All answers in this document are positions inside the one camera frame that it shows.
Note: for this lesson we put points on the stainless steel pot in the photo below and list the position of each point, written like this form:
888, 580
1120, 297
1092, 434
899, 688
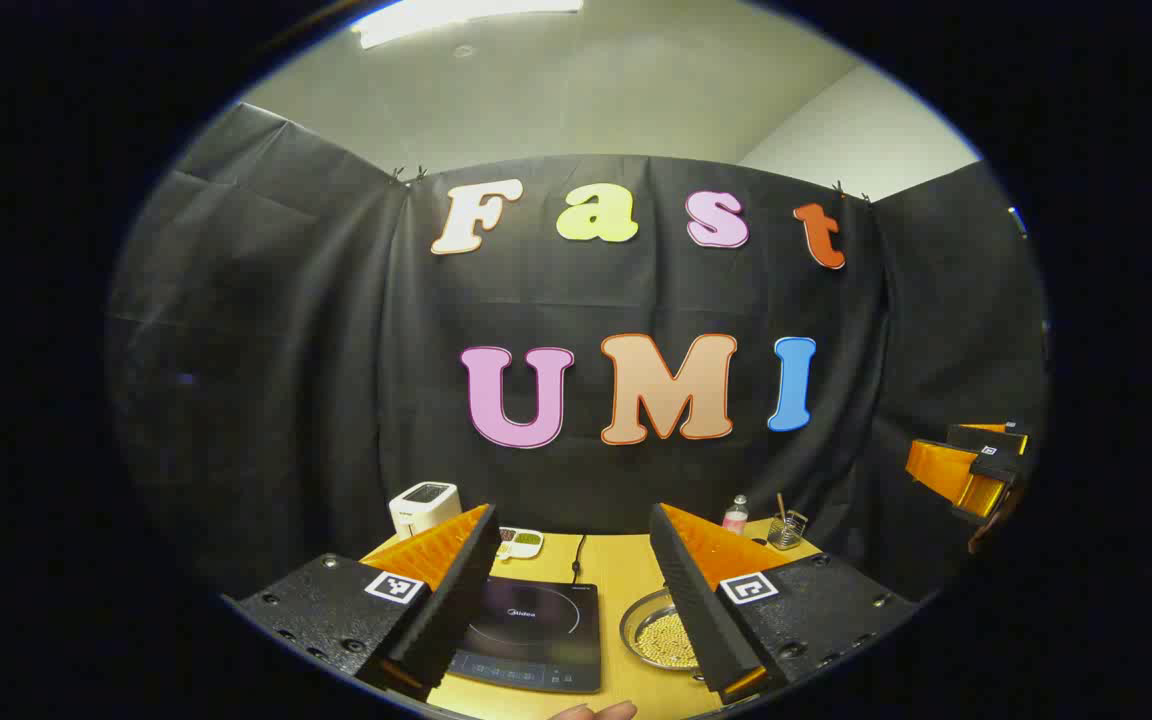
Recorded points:
636, 610

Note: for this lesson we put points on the ceiling light panel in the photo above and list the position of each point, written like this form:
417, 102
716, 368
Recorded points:
456, 15

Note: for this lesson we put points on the clear bottle with pink label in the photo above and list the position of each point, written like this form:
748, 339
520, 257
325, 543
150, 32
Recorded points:
735, 518

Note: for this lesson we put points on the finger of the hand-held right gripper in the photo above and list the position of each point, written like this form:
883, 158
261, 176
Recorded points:
941, 465
981, 495

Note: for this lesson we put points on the wooden stick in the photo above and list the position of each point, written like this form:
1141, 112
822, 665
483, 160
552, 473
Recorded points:
781, 505

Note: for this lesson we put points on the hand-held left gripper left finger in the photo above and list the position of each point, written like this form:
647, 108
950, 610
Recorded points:
451, 600

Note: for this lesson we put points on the white divided dish of beans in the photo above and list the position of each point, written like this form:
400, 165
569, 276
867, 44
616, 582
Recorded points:
521, 542

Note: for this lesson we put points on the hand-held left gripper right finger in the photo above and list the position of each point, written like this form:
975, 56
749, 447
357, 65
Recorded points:
701, 610

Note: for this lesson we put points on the white toaster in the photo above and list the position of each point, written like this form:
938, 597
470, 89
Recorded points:
421, 512

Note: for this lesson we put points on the black induction cooktop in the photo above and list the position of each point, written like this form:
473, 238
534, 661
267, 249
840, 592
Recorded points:
536, 630

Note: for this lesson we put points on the pile of yellow soybeans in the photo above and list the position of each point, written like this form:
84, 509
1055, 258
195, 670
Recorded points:
664, 640

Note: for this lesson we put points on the black backdrop cloth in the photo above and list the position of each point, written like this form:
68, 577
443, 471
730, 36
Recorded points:
266, 350

